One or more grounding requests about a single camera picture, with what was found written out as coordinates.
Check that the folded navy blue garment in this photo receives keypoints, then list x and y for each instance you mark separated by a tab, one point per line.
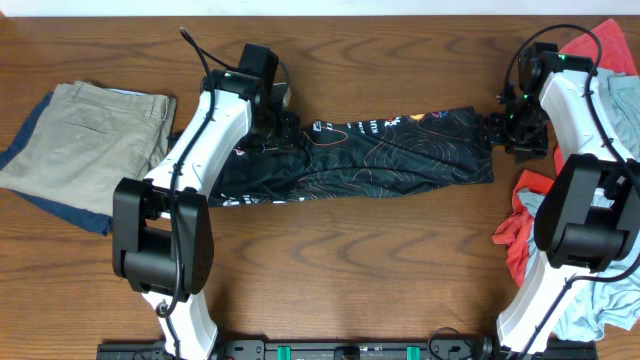
84	219

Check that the red t-shirt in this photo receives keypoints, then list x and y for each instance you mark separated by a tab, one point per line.
515	232

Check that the black orange-patterned jersey shirt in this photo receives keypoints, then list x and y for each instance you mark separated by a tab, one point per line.
381	158

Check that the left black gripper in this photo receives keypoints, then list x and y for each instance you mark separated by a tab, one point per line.
290	138

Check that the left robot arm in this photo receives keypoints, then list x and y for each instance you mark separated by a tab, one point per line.
162	234

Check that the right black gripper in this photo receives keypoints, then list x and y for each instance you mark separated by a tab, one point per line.
526	152

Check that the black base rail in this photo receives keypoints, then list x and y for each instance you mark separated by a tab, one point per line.
443	347

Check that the folded khaki shorts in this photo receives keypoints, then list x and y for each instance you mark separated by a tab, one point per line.
86	140

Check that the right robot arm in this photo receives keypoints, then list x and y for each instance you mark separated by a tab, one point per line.
590	216

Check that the light blue t-shirt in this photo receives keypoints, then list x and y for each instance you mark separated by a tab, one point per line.
599	304

